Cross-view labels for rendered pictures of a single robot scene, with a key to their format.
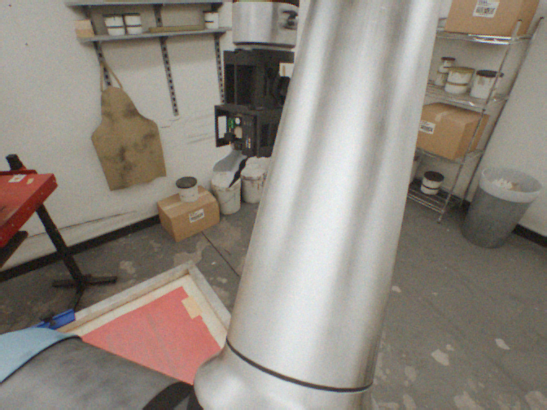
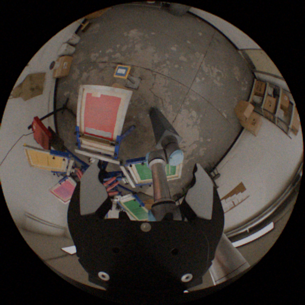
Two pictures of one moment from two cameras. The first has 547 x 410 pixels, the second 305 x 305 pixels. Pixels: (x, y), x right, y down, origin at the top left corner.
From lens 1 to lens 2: 0.48 m
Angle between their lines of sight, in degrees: 90
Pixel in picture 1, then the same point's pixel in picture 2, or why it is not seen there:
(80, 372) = not seen: hidden behind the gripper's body
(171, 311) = (92, 101)
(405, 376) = (165, 56)
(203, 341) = (109, 99)
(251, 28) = not seen: outside the picture
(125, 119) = (22, 87)
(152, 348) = (99, 112)
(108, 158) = (32, 94)
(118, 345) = (92, 119)
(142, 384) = not seen: hidden behind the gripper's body
